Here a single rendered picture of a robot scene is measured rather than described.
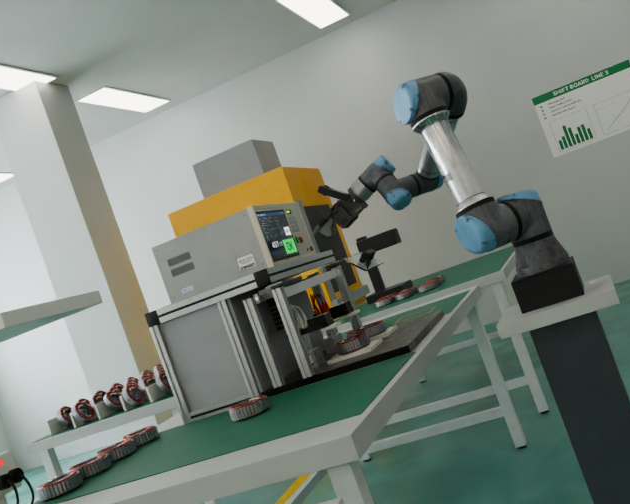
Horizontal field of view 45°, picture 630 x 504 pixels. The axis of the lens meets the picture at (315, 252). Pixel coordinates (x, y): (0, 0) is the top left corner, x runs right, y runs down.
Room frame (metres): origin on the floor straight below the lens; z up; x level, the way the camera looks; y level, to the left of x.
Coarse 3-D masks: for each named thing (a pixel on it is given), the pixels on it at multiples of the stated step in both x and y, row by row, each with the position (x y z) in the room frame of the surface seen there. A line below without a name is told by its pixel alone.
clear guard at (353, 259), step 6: (360, 252) 2.50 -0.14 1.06; (348, 258) 2.34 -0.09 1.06; (354, 258) 2.38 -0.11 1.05; (330, 264) 2.32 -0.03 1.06; (354, 264) 2.30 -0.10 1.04; (360, 264) 2.33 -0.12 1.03; (366, 264) 2.36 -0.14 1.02; (372, 264) 2.40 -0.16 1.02; (378, 264) 2.44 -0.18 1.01; (312, 270) 2.34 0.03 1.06; (366, 270) 2.29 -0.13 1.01; (294, 276) 2.36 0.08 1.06; (282, 282) 2.45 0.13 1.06
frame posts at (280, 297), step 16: (272, 288) 2.28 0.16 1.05; (320, 288) 2.90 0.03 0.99; (256, 304) 2.33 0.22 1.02; (288, 304) 2.29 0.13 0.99; (352, 304) 2.87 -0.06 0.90; (256, 320) 2.31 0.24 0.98; (288, 320) 2.28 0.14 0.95; (352, 320) 2.87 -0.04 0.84; (256, 336) 2.32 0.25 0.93; (288, 336) 2.29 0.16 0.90; (272, 352) 2.33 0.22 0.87; (304, 352) 2.28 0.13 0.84; (272, 368) 2.32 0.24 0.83; (304, 368) 2.29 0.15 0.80
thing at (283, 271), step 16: (320, 256) 2.76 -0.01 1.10; (256, 272) 2.28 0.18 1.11; (272, 272) 2.30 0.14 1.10; (288, 272) 2.42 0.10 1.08; (224, 288) 2.31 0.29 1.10; (240, 288) 2.30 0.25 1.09; (256, 288) 2.97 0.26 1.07; (176, 304) 2.37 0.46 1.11; (192, 304) 2.35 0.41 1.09; (208, 304) 2.34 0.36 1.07; (160, 320) 2.39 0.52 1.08
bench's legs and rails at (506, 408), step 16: (480, 320) 3.46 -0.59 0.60; (480, 336) 3.46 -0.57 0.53; (480, 352) 3.46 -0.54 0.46; (496, 368) 3.45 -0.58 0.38; (496, 384) 3.46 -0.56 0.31; (464, 416) 3.55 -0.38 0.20; (480, 416) 3.50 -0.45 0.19; (496, 416) 3.48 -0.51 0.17; (512, 416) 3.45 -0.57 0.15; (416, 432) 3.60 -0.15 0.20; (432, 432) 3.58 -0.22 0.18; (512, 432) 3.46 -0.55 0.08; (368, 448) 3.68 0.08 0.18; (384, 448) 3.65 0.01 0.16; (352, 464) 1.49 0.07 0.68; (320, 480) 3.52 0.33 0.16; (336, 480) 1.49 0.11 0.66; (352, 480) 1.48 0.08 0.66; (304, 496) 3.31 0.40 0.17; (352, 496) 1.48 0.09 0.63; (368, 496) 1.51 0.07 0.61
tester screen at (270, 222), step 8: (264, 216) 2.47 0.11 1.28; (272, 216) 2.54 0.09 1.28; (280, 216) 2.61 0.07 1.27; (264, 224) 2.45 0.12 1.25; (272, 224) 2.52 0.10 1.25; (280, 224) 2.58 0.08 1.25; (264, 232) 2.43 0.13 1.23; (272, 232) 2.49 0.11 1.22; (272, 240) 2.47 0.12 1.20; (280, 240) 2.53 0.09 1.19; (272, 248) 2.45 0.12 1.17; (280, 248) 2.51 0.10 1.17; (272, 256) 2.42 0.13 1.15; (280, 256) 2.49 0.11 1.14
